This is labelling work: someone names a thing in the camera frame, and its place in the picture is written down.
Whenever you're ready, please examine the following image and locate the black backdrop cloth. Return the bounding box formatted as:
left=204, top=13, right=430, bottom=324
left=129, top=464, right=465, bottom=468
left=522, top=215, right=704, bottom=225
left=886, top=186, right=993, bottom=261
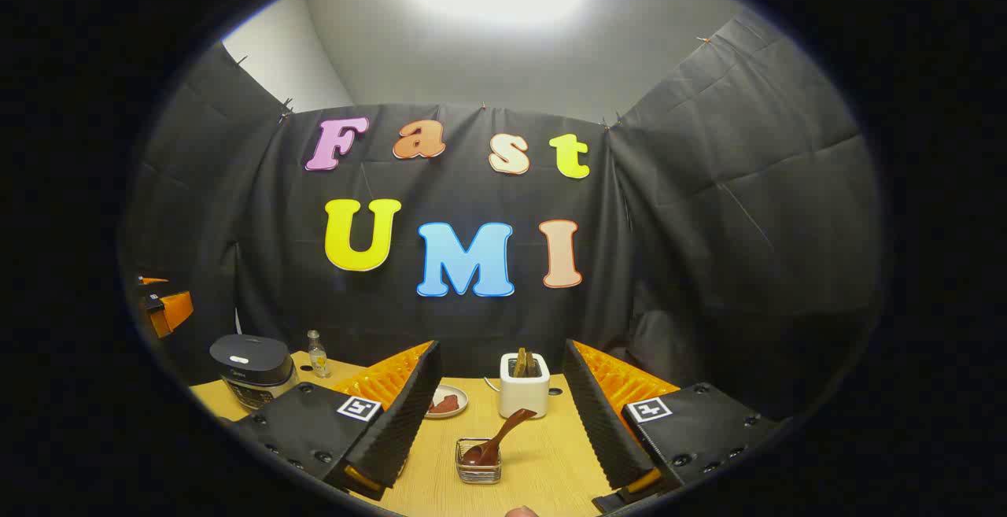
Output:
left=118, top=9, right=882, bottom=423

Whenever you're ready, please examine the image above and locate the small clear glass bottle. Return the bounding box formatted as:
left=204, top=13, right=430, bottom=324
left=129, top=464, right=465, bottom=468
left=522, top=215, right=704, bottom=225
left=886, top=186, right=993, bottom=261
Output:
left=307, top=330, right=330, bottom=379

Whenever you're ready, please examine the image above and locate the black silver rice cooker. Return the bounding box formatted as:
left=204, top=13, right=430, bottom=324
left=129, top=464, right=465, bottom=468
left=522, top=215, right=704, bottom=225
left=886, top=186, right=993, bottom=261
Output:
left=209, top=334, right=300, bottom=412

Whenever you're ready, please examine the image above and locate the brown wooden spoon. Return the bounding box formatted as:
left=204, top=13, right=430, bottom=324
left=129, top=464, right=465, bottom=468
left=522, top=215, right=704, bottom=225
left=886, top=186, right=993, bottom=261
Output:
left=460, top=408, right=538, bottom=468

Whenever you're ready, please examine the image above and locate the white toaster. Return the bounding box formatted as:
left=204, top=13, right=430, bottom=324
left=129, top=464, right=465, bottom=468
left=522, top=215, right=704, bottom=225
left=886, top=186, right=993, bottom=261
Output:
left=499, top=352, right=551, bottom=419

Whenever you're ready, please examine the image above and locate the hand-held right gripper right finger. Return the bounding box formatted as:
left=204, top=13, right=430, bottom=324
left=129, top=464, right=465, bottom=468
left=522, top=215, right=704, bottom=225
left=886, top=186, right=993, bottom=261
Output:
left=562, top=338, right=784, bottom=514

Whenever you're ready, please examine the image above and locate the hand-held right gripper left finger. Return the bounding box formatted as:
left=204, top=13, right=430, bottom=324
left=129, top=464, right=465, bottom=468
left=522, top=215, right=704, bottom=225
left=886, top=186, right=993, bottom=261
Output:
left=228, top=340, right=443, bottom=502

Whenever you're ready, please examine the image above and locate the white round plate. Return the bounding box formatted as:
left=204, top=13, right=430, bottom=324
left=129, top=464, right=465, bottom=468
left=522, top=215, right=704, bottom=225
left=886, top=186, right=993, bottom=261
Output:
left=423, top=384, right=470, bottom=420

